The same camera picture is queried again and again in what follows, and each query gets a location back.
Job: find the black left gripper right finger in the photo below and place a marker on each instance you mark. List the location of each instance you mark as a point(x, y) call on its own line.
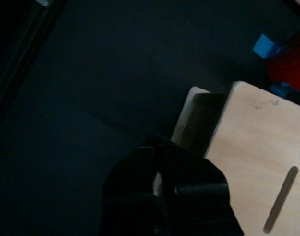
point(197, 196)

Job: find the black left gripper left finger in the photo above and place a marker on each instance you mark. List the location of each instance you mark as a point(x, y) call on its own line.
point(129, 190)

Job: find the light wooden drawer cabinet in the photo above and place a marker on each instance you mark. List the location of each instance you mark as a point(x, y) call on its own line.
point(255, 144)

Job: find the red toy cup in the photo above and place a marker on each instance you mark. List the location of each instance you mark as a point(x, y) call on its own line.
point(292, 67)

